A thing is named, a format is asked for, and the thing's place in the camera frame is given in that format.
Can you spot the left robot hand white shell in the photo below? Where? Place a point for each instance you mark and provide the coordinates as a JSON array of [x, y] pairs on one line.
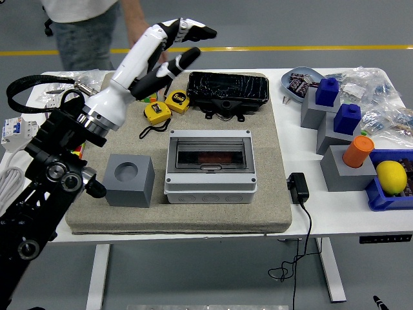
[[129, 71]]

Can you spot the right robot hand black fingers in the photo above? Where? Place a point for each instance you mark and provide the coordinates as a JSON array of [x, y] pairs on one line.
[[379, 302]]

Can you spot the person's left hand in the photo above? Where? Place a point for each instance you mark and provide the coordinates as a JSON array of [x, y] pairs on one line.
[[138, 30]]

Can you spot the transparent hinged box lid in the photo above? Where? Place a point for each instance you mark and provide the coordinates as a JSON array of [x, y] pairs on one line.
[[209, 145]]

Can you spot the orange cylinder battery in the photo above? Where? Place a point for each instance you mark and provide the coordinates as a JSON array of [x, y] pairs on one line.
[[213, 159], [356, 153]]

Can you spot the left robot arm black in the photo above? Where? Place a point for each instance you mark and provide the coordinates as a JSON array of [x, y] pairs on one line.
[[42, 181]]

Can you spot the person's left forearm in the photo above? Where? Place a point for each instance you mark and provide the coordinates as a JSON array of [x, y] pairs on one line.
[[134, 11]]

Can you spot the clear plastic bags of parts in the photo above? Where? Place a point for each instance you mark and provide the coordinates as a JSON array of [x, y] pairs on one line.
[[93, 77]]

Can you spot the white table leg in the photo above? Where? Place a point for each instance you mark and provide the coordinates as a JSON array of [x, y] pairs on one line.
[[332, 277], [98, 277]]

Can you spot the person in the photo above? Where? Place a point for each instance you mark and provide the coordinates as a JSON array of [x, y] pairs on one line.
[[84, 32]]

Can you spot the yellow tape measure 5m label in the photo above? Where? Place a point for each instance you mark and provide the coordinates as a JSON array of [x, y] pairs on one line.
[[177, 100]]

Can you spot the black table control panel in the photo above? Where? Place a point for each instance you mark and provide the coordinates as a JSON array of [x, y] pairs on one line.
[[384, 239]]

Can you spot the white purple packet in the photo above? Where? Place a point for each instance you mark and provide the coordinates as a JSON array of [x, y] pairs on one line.
[[53, 104]]

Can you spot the blue storage bin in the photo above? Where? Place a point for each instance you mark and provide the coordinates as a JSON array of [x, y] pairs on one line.
[[387, 203]]

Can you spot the black plastic case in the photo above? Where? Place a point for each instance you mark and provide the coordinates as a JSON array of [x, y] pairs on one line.
[[228, 87]]

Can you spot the grey block with round hole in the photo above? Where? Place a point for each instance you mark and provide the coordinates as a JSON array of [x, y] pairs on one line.
[[129, 193]]

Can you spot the yellow lemon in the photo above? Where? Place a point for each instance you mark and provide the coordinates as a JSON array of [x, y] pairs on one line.
[[391, 177]]

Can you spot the white circuit breaker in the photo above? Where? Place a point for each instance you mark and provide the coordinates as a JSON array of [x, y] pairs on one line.
[[13, 132]]

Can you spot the dark packets in bin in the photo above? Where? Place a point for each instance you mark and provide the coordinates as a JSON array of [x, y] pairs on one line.
[[408, 168]]

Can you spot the black power adapter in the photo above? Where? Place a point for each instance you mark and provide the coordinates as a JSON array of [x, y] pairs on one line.
[[298, 190]]

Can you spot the small metal pins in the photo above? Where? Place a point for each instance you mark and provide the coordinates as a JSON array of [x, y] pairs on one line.
[[286, 100]]

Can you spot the grey-brown fabric mat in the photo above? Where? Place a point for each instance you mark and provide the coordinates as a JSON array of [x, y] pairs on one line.
[[209, 216]]

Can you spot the blue-grey bowl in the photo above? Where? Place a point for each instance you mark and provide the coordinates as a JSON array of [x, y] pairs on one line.
[[301, 71]]

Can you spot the dark snack packets in bowl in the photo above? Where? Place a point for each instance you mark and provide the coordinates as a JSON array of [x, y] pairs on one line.
[[298, 85]]

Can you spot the blue plastic block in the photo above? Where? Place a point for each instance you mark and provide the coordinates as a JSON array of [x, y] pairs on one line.
[[346, 121], [327, 93]]

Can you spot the clear bags of small components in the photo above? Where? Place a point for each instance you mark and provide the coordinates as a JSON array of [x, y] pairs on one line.
[[377, 84]]

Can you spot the grey electrical enclosure box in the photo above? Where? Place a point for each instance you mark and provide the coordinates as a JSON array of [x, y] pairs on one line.
[[209, 190]]

